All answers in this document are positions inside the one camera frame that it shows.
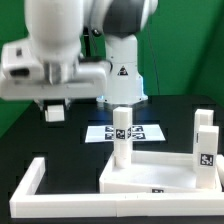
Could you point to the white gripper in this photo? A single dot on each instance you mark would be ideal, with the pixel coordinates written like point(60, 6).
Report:
point(24, 77)

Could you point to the white desk top tray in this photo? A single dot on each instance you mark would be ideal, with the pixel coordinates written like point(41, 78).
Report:
point(153, 172)

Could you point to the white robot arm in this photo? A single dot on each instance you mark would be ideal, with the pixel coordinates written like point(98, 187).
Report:
point(77, 49)

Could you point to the white L-shaped fence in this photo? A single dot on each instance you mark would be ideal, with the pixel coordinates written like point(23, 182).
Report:
point(26, 203)

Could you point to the fiducial marker sheet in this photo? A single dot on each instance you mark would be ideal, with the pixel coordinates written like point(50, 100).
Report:
point(104, 133)

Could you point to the white block right edge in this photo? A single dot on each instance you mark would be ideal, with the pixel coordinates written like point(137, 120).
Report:
point(220, 167)

